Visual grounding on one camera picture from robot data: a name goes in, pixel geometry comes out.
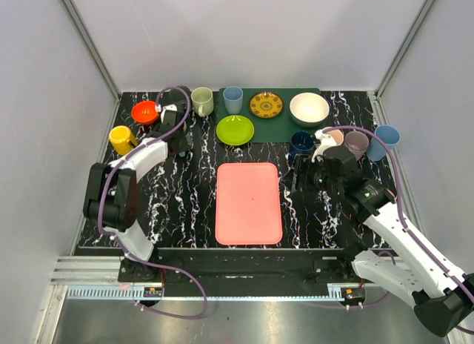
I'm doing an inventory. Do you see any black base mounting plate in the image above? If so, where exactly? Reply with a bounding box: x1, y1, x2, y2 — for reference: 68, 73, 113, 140
117, 247, 382, 285

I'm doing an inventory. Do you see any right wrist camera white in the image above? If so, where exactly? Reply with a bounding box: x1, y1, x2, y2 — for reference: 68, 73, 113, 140
311, 130, 337, 163

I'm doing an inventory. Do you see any dark green mat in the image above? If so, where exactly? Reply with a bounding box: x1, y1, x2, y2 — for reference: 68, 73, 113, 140
217, 88, 329, 145

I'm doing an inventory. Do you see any light green mug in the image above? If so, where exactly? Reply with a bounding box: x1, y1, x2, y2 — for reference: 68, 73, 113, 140
191, 87, 214, 117

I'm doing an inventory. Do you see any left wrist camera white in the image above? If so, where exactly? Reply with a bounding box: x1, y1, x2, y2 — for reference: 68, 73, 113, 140
155, 104, 178, 115

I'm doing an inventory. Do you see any red bowl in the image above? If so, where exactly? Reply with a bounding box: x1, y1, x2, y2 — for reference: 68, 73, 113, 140
131, 100, 159, 125

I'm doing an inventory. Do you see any pink tray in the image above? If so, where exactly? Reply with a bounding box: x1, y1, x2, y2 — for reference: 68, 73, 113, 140
215, 162, 283, 245

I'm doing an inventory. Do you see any yellow mug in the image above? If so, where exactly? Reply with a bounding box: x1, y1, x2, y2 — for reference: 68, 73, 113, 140
108, 125, 138, 156

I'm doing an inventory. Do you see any blue cup on mat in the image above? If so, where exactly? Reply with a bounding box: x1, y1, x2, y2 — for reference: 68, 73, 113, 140
223, 86, 244, 115

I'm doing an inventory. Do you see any blue cup at right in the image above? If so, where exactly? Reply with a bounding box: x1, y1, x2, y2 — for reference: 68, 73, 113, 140
367, 125, 401, 162

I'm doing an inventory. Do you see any front aluminium rail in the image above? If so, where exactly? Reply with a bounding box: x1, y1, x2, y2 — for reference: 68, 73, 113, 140
67, 279, 359, 302

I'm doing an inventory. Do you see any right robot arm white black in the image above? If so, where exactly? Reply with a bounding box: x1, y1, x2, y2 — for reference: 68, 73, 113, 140
293, 146, 473, 337

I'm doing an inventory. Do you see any grey mug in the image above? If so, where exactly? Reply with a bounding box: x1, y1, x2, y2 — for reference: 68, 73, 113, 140
169, 85, 191, 113

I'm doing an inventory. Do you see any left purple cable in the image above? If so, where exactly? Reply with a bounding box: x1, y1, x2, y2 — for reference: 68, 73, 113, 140
96, 85, 209, 319

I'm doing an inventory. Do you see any purple mug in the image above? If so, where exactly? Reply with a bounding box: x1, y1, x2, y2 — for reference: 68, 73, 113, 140
344, 130, 370, 160

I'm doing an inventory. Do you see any yellow patterned plate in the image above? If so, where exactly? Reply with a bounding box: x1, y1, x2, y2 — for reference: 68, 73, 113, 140
249, 91, 284, 119

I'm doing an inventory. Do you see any lime green plate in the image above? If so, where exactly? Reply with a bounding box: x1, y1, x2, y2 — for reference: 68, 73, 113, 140
216, 115, 255, 146

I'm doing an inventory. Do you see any right aluminium frame post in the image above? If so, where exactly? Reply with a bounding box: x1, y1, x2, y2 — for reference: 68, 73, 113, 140
374, 0, 438, 99

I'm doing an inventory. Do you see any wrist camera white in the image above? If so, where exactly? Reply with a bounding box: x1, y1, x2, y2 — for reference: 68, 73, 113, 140
155, 104, 178, 115
311, 130, 337, 163

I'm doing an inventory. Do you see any white bowl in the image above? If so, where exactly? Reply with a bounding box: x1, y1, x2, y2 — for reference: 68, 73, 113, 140
290, 92, 330, 128

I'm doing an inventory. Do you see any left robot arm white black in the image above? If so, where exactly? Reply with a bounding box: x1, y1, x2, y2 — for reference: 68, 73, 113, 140
83, 105, 190, 282

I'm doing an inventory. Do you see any aluminium frame post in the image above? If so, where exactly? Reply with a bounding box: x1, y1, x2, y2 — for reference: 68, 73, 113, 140
374, 0, 438, 99
59, 0, 121, 101

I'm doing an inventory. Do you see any navy blue mug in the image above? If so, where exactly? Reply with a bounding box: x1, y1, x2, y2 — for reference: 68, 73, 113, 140
289, 130, 315, 159

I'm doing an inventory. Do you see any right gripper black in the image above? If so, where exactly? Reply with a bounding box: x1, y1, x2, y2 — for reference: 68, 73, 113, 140
279, 153, 343, 196

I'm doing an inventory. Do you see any pink mug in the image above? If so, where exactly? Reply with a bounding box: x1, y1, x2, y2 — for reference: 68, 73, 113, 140
321, 127, 344, 147

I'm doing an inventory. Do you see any left aluminium frame post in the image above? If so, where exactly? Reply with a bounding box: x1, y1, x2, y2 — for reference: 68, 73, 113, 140
59, 0, 121, 101

